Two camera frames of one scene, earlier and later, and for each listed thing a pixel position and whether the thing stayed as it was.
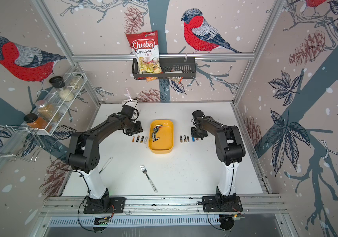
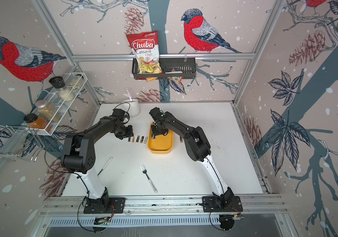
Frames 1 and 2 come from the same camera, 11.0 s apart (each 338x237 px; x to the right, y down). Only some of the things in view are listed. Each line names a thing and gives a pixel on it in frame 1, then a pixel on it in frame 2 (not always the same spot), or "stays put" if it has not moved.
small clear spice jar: [76, 82] stays put
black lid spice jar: [64, 92] stays put
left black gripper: [139, 129] -> [129, 134]
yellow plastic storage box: [161, 138] stays put
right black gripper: [192, 135] -> [153, 134]
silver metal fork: [144, 171] stays put
